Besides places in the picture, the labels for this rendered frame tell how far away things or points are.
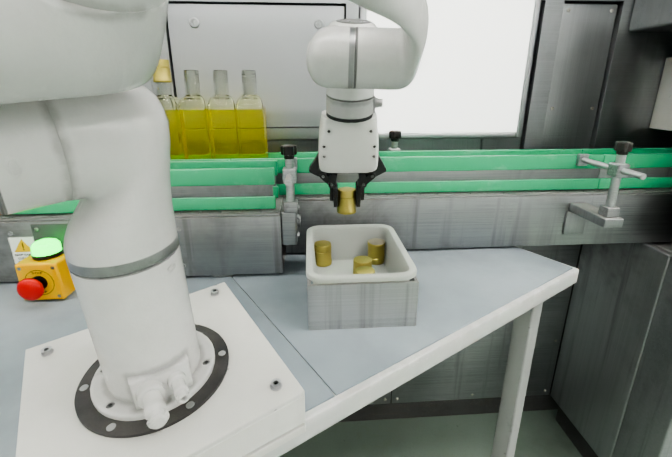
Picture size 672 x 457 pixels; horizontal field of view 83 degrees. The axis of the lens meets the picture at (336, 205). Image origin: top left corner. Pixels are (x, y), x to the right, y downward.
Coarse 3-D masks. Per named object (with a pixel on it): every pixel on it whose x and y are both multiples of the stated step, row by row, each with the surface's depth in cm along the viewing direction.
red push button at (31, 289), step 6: (24, 282) 62; (30, 282) 62; (36, 282) 63; (18, 288) 62; (24, 288) 62; (30, 288) 62; (36, 288) 63; (42, 288) 63; (24, 294) 63; (30, 294) 63; (36, 294) 63; (42, 294) 64
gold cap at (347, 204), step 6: (342, 192) 68; (348, 192) 68; (354, 192) 68; (342, 198) 68; (348, 198) 68; (354, 198) 69; (342, 204) 69; (348, 204) 68; (354, 204) 69; (342, 210) 69; (348, 210) 69; (354, 210) 69
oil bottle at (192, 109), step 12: (192, 96) 78; (180, 108) 77; (192, 108) 77; (204, 108) 78; (180, 120) 78; (192, 120) 78; (204, 120) 78; (180, 132) 79; (192, 132) 79; (204, 132) 79; (192, 144) 79; (204, 144) 80; (192, 156) 80; (204, 156) 80
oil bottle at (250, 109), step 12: (252, 96) 79; (240, 108) 78; (252, 108) 78; (264, 108) 81; (240, 120) 79; (252, 120) 79; (264, 120) 81; (240, 132) 80; (252, 132) 80; (264, 132) 81; (240, 144) 80; (252, 144) 80; (264, 144) 81; (240, 156) 81; (252, 156) 81; (264, 156) 82
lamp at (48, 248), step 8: (40, 240) 67; (48, 240) 67; (56, 240) 68; (32, 248) 65; (40, 248) 65; (48, 248) 66; (56, 248) 67; (32, 256) 66; (40, 256) 65; (48, 256) 66; (56, 256) 67
